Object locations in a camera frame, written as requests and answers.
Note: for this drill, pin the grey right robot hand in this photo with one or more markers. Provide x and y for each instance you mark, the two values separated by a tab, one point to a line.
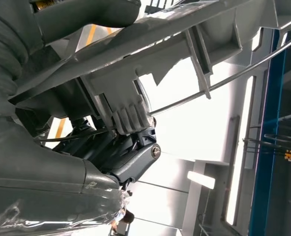
49	195

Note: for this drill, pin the blue metal shelf rack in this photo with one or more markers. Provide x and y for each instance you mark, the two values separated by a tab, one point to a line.
266	146

